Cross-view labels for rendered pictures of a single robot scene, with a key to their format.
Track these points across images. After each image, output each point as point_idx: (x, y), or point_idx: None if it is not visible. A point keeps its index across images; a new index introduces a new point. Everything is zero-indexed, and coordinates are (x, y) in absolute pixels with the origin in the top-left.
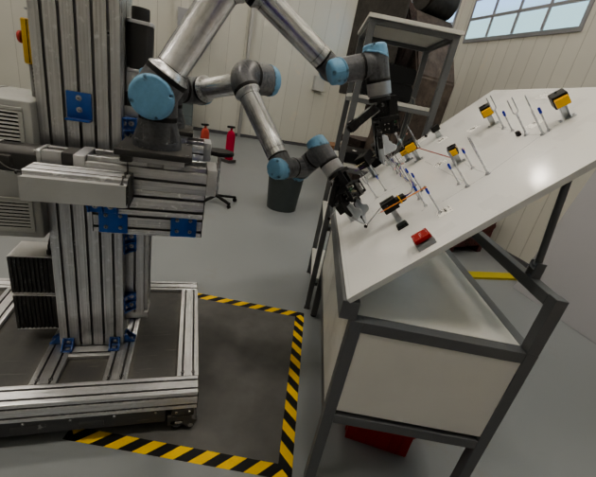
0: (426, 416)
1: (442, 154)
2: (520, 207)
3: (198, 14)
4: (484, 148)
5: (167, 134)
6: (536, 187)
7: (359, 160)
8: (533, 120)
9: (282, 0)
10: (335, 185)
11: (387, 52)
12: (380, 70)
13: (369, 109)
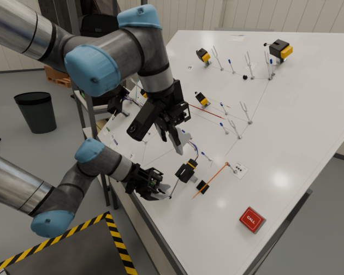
0: None
1: (205, 111)
2: (322, 169)
3: None
4: (220, 90)
5: None
6: (326, 147)
7: (111, 109)
8: (245, 63)
9: None
10: (130, 183)
11: (159, 23)
12: (160, 54)
13: (154, 108)
